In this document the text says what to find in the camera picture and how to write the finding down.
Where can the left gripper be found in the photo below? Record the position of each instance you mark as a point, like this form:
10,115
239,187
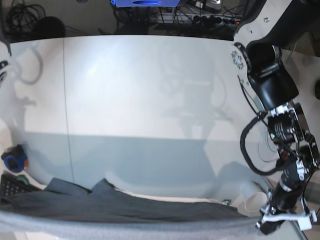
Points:
287,201

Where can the grey t-shirt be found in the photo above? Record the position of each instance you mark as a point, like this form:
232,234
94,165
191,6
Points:
72,212

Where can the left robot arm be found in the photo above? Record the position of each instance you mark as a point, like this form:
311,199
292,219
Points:
267,28

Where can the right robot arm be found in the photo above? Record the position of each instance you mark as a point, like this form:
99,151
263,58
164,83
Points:
5,53

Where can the white paper cup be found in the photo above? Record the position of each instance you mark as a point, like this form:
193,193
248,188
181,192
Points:
254,197

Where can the small green white chip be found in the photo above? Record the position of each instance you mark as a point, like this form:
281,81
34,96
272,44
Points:
226,202

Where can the black round object at edge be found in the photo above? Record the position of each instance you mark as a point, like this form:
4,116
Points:
317,89

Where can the blue box with hole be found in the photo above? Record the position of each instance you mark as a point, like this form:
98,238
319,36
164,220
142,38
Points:
147,3

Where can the green round object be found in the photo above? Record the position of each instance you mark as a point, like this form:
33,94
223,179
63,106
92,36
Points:
23,179

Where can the blue orange tape measure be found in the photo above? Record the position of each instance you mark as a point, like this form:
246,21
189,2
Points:
15,159

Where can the black computer keyboard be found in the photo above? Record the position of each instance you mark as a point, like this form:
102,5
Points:
10,186

